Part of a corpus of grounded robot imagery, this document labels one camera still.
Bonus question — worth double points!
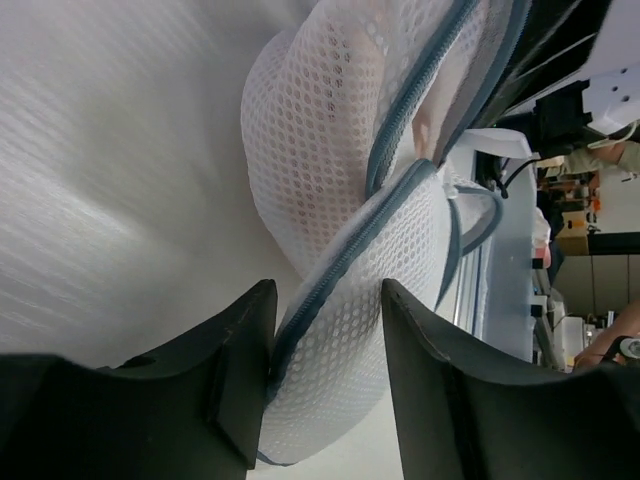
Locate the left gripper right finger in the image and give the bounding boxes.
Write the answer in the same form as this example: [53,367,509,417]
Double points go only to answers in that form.
[381,279,639,479]

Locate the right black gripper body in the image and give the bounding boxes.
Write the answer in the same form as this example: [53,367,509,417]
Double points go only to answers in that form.
[494,0,610,114]

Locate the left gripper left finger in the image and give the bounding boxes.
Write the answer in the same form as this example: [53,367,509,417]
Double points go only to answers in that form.
[1,280,277,479]

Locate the pink beige bra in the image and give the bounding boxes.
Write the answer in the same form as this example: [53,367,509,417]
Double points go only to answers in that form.
[374,18,489,169]

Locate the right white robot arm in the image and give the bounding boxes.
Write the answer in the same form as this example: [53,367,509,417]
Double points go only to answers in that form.
[475,1,639,195]

